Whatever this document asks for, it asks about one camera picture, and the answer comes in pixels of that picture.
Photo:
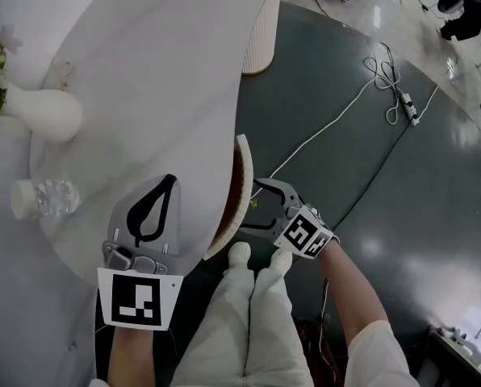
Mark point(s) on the person's white shoe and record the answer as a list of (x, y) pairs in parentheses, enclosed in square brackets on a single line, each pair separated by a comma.
[(239, 254), (281, 259)]

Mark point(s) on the white dressing table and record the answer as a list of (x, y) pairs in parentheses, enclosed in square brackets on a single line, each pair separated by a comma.
[(143, 75)]

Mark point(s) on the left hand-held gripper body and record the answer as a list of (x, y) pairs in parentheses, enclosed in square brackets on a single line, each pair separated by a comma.
[(135, 296)]

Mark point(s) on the person's left leg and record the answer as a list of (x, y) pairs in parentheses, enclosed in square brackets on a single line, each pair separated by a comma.
[(220, 329)]

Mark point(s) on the ribbed white wooden drawer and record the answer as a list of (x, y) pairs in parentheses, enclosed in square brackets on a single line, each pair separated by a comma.
[(236, 184)]

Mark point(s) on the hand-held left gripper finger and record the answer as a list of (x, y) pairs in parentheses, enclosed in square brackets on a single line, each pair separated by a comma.
[(172, 232), (121, 226)]

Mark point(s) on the ribbed cream table pedestal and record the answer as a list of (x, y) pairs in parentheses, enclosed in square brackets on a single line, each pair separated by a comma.
[(260, 34)]

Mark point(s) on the black equipment case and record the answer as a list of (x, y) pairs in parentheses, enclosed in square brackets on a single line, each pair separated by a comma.
[(458, 361)]

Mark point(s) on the white power strip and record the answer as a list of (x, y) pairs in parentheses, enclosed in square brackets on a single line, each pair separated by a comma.
[(410, 109)]

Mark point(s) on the person's left forearm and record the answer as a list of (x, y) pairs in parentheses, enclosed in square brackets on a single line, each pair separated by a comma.
[(139, 357)]

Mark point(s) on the white ceramic vase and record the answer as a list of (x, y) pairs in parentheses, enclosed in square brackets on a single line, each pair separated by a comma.
[(47, 113)]

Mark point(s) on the small yellow floor scrap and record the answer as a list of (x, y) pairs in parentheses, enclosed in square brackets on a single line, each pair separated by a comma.
[(254, 203)]

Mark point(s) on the person's right leg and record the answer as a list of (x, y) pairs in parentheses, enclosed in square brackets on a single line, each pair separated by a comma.
[(270, 329)]

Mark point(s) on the person's leg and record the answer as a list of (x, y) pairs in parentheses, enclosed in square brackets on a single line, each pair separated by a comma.
[(270, 329), (220, 329)]

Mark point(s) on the clear plastic water bottle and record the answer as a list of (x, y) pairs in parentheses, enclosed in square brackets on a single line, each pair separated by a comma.
[(51, 198)]

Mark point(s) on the person's left white shoe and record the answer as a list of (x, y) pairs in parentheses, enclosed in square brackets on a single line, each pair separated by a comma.
[(239, 254)]

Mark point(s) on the person's right white shoe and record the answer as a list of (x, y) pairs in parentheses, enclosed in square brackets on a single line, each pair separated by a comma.
[(281, 259)]

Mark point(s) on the white shirt sleeve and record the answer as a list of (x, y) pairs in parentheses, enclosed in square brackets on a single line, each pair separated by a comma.
[(381, 357)]

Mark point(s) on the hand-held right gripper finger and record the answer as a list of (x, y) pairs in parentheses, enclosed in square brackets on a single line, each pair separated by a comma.
[(283, 192), (270, 230)]

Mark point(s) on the dark round floor mat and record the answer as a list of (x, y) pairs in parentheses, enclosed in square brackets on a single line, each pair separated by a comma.
[(345, 176)]

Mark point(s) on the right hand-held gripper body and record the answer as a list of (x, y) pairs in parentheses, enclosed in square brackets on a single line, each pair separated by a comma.
[(305, 232)]

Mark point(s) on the person's right forearm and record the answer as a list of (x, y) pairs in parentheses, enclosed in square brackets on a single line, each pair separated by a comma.
[(345, 288)]

